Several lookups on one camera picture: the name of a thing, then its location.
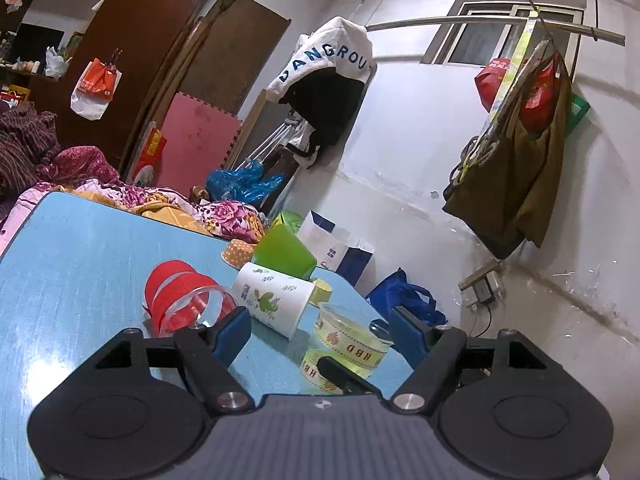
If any brown hanging cloth bag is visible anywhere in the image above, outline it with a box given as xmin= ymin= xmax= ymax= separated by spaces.
xmin=442 ymin=53 xmax=573 ymax=260

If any white paper cup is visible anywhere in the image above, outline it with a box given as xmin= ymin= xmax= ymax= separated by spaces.
xmin=231 ymin=262 xmax=314 ymax=339

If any green plastic cup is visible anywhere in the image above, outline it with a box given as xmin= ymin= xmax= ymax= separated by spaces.
xmin=253 ymin=224 xmax=317 ymax=281

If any blue plastic bag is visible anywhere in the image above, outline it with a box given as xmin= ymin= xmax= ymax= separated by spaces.
xmin=205 ymin=159 xmax=284 ymax=208

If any clear cup with red ribbon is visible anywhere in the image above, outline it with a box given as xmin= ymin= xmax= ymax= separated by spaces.
xmin=143 ymin=260 xmax=236 ymax=337

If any orange white plastic bag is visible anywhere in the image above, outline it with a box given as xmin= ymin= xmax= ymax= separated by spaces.
xmin=70 ymin=58 xmax=122 ymax=122

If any pink floral blanket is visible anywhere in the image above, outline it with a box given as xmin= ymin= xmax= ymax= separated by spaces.
xmin=1 ymin=146 xmax=265 ymax=248

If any white and blue paper bag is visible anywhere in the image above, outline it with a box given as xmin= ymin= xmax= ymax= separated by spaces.
xmin=297 ymin=210 xmax=374 ymax=286

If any white hoodie with blue letters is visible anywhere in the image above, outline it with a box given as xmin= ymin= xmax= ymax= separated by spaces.
xmin=266 ymin=16 xmax=375 ymax=103

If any yellow dotted cupcake liner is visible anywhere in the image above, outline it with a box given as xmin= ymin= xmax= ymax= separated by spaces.
xmin=309 ymin=278 xmax=333 ymax=307

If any power strip with chargers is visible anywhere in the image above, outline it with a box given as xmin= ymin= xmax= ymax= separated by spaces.
xmin=458 ymin=262 xmax=506 ymax=308

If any clear cup with HBD ribbon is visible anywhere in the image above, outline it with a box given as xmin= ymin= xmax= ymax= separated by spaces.
xmin=299 ymin=302 xmax=392 ymax=394

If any pink foam mat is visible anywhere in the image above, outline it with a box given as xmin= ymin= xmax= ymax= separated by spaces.
xmin=156 ymin=92 xmax=242 ymax=195

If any dark wooden wardrobe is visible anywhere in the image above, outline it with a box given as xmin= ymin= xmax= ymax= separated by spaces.
xmin=23 ymin=0 xmax=207 ymax=169

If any orange dotted cupcake liner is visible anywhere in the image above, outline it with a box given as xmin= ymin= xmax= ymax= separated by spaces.
xmin=221 ymin=238 xmax=256 ymax=270

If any blue tote bag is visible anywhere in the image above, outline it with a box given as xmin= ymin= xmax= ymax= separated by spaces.
xmin=366 ymin=268 xmax=448 ymax=326

